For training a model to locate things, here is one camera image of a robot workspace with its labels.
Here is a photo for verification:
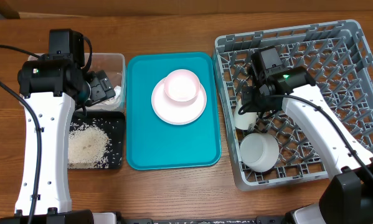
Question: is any white napkin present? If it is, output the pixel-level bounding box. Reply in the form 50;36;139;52
97;86;121;106

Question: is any white cup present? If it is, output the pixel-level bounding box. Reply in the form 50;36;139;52
234;99;257;131

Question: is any grey metal bowl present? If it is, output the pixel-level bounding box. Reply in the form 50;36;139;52
240;133;280;172

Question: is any white rice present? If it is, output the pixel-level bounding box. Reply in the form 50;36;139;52
68;123;123;169

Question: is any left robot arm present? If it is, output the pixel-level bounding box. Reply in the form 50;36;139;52
0;29;116;223

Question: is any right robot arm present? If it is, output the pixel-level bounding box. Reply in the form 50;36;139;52
237;46;373;223

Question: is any grey dishwasher rack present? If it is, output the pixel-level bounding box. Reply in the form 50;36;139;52
213;20;373;191

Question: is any clear plastic bin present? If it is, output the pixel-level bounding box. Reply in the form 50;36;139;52
18;51;126;111

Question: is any black plastic tray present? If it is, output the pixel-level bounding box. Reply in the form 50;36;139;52
69;111;126;158

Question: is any white round plate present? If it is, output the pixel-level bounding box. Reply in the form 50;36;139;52
151;78;207;125

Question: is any teal serving tray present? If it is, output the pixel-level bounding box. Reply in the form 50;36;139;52
126;52;222;170

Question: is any pink bowl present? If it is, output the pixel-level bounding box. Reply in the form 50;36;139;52
164;69;200;104

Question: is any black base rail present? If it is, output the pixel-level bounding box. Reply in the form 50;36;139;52
94;211;299;224

